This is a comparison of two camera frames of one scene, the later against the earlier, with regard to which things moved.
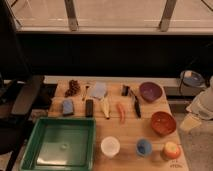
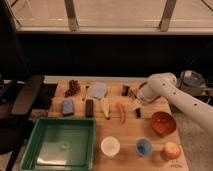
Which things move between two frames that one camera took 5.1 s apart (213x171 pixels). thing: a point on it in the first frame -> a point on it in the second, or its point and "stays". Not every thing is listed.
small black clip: [125, 90] stays
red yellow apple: [171, 150] stays
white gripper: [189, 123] -> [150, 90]
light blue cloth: [99, 90] stays
